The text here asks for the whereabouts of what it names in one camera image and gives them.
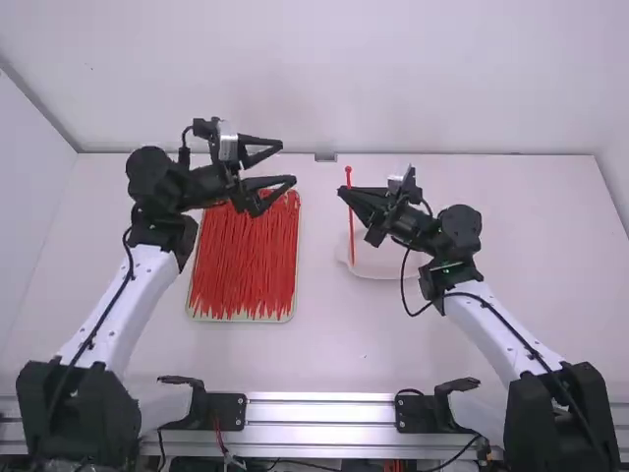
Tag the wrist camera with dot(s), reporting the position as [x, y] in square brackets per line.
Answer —
[229, 146]
[400, 179]

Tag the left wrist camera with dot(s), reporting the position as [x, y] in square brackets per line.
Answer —
[229, 146]

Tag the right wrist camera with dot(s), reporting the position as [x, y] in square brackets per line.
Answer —
[400, 179]

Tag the black hooked bracket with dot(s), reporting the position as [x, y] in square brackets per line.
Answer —
[226, 410]
[417, 410]

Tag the white dish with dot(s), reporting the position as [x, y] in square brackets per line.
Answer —
[373, 268]

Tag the pale tray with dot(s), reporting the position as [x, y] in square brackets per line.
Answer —
[236, 321]

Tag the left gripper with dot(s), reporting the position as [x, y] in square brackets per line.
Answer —
[216, 184]

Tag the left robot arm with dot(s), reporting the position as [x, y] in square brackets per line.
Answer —
[113, 295]

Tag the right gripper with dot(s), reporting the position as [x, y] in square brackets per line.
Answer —
[408, 218]

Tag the silver rails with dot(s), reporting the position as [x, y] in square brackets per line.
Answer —
[319, 408]

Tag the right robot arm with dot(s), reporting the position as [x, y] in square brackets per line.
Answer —
[491, 314]

